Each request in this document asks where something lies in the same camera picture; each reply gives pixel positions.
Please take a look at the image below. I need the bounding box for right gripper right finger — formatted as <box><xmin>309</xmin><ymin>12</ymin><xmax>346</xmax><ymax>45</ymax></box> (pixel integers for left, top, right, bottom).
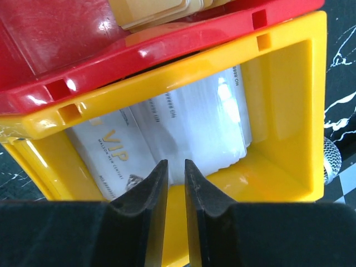
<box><xmin>185</xmin><ymin>160</ymin><xmax>355</xmax><ymax>266</ymax></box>

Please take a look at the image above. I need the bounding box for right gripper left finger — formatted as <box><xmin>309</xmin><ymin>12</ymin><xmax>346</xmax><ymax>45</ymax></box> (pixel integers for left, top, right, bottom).
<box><xmin>1</xmin><ymin>160</ymin><xmax>169</xmax><ymax>266</ymax></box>

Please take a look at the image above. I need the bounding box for white cards stack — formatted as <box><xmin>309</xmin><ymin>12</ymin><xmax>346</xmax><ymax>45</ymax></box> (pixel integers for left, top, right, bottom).
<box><xmin>66</xmin><ymin>65</ymin><xmax>252</xmax><ymax>200</ymax></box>

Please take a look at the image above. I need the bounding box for tan cards stack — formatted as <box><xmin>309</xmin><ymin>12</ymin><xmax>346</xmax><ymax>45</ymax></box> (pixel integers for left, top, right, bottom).
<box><xmin>109</xmin><ymin>0</ymin><xmax>228</xmax><ymax>31</ymax></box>

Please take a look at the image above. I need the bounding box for black white chessboard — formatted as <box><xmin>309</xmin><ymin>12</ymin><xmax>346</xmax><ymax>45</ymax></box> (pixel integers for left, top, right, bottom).
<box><xmin>335</xmin><ymin>162</ymin><xmax>356</xmax><ymax>210</ymax></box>

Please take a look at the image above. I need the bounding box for black glitter microphone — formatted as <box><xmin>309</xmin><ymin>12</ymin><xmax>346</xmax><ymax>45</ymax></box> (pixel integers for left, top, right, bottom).
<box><xmin>323</xmin><ymin>137</ymin><xmax>342</xmax><ymax>185</ymax></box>

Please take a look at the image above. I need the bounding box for orange plastic bin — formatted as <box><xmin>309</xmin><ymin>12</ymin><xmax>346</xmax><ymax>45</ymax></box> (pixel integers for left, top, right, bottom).
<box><xmin>0</xmin><ymin>10</ymin><xmax>328</xmax><ymax>267</ymax></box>

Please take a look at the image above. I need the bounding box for red plastic bin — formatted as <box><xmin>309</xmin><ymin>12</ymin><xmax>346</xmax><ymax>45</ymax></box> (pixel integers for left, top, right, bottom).
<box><xmin>1</xmin><ymin>1</ymin><xmax>323</xmax><ymax>116</ymax></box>

